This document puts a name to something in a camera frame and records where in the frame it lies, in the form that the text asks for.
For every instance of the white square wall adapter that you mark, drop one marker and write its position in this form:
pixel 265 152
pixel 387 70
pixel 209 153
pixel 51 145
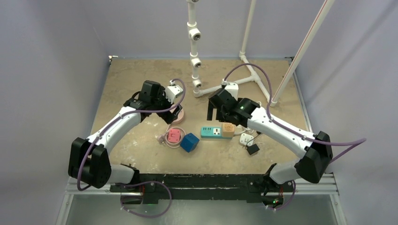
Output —
pixel 246 139

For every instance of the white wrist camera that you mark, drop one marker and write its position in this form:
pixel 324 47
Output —
pixel 232 88
pixel 172 92

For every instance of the teal power strip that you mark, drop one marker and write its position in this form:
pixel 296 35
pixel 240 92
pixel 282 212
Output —
pixel 212 133

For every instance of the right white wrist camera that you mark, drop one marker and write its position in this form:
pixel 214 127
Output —
pixel 232 88

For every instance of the black power adapter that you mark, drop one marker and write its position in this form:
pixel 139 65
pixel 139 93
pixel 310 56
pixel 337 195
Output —
pixel 252 149

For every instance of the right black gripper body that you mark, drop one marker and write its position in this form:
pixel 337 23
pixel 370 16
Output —
pixel 216 105

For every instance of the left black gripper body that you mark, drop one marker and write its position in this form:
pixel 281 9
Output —
pixel 161 103

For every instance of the pink square plug adapter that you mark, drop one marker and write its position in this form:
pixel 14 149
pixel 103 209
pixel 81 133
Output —
pixel 174 135

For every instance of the white PVC pipe frame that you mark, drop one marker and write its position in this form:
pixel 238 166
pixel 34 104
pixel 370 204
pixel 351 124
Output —
pixel 243 29

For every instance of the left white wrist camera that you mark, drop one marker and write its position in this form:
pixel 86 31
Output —
pixel 172 92

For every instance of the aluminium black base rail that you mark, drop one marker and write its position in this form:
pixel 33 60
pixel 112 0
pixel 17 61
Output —
pixel 251 188

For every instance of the round pink power socket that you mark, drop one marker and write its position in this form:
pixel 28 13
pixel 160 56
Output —
pixel 180 118

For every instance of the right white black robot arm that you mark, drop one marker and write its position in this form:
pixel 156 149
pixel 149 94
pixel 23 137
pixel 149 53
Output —
pixel 313 151

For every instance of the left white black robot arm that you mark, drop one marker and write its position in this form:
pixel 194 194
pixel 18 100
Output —
pixel 89 157

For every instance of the tan cube plug adapter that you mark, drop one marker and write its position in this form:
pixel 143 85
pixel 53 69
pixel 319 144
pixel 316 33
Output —
pixel 227 130

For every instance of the blue cube socket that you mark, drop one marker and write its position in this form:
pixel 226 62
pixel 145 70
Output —
pixel 189 142

